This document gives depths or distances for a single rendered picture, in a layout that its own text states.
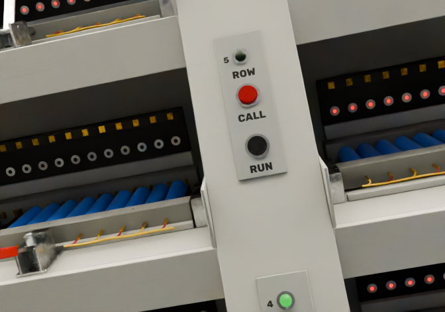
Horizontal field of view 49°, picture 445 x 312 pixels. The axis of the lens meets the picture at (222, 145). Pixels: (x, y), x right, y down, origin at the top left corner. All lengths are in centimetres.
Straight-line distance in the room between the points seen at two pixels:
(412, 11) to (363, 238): 20
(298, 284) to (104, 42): 26
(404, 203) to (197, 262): 18
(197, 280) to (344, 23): 25
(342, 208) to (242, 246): 10
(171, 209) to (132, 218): 4
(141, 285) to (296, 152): 17
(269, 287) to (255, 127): 13
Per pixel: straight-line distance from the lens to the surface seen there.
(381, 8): 45
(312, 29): 44
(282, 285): 40
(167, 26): 44
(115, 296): 43
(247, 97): 40
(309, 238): 40
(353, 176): 47
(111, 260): 43
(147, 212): 46
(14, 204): 62
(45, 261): 46
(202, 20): 43
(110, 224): 47
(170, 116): 57
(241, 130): 40
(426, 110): 60
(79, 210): 53
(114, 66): 45
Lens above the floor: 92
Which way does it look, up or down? 8 degrees up
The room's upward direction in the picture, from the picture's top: 10 degrees counter-clockwise
